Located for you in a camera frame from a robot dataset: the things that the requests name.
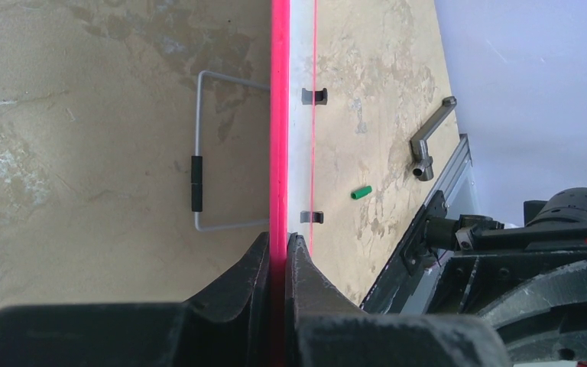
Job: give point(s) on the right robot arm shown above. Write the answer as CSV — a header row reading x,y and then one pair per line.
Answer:
x,y
529,283

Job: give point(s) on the grey wire whiteboard stand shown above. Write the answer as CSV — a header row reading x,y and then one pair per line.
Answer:
x,y
196,172

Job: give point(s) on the red-framed whiteboard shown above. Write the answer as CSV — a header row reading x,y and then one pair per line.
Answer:
x,y
293,83

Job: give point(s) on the green marker cap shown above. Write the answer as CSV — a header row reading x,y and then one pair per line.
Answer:
x,y
361,192

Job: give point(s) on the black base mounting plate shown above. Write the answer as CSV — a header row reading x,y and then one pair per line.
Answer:
x,y
404,269

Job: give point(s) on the aluminium frame rail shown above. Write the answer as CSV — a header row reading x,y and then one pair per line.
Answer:
x,y
457,182

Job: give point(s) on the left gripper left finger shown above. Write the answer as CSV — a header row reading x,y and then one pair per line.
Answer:
x,y
221,325

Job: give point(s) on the black whiteboard clip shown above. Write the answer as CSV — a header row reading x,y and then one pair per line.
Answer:
x,y
312,217
314,96

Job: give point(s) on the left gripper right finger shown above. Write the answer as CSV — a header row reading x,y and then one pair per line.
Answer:
x,y
324,328

